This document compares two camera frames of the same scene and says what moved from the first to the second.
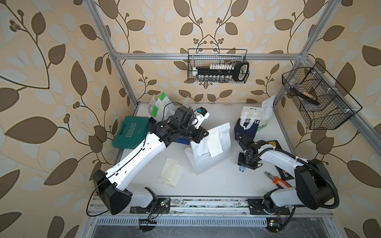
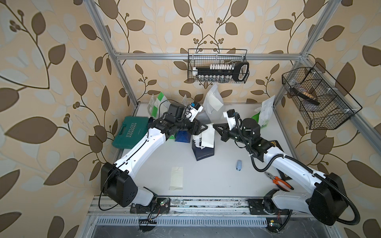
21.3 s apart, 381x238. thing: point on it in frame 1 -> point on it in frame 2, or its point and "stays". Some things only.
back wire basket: [217, 69] stays
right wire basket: [322, 102] stays
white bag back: [199, 153] -> [213, 104]
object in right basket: [309, 97] stays
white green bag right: [268, 105] stays
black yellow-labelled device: [284, 175] stays
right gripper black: [252, 165] -> [224, 132]
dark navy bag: [248, 122] -> [201, 153]
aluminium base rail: [177, 207] stays
